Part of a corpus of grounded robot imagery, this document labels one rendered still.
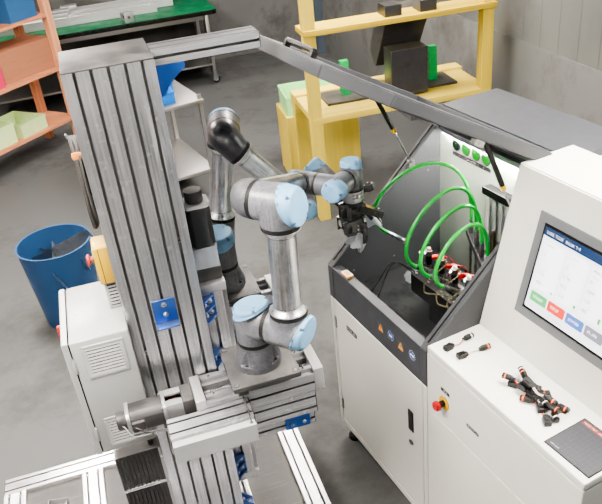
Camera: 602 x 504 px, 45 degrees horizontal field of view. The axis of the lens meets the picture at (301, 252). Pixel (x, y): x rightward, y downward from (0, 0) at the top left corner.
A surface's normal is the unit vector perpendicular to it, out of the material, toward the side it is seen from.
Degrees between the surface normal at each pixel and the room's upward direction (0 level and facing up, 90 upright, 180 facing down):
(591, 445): 0
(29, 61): 90
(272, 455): 0
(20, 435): 0
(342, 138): 90
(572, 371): 76
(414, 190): 90
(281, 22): 90
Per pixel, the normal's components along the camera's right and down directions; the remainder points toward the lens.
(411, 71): 0.24, 0.48
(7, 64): 0.83, 0.22
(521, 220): -0.88, 0.09
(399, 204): 0.45, 0.42
